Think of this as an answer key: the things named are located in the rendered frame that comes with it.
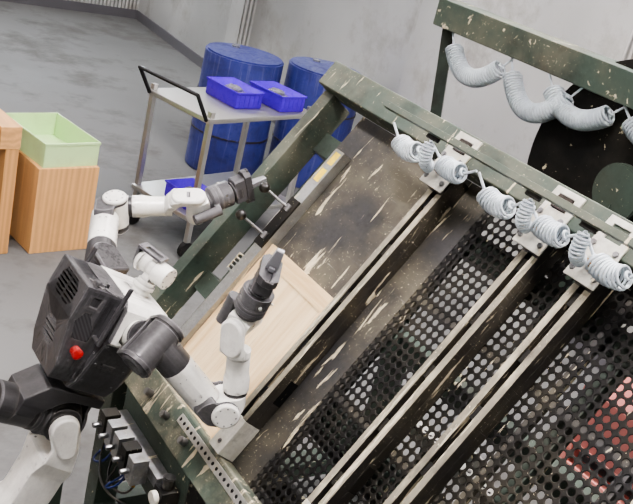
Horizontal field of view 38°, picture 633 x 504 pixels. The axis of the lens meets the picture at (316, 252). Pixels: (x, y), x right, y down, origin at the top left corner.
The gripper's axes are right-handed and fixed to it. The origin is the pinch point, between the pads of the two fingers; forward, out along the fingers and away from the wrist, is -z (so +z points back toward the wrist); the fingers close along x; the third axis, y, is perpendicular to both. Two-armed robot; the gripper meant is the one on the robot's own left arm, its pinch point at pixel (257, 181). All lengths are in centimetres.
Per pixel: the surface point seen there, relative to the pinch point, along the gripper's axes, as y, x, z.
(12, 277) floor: -225, 139, 64
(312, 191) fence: 12.8, 3.5, -13.5
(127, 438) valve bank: 29, 53, 72
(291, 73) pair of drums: -393, 157, -216
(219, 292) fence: 11.0, 28.2, 25.2
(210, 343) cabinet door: 22, 38, 36
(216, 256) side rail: -11.3, 29.8, 15.8
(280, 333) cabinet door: 44, 28, 20
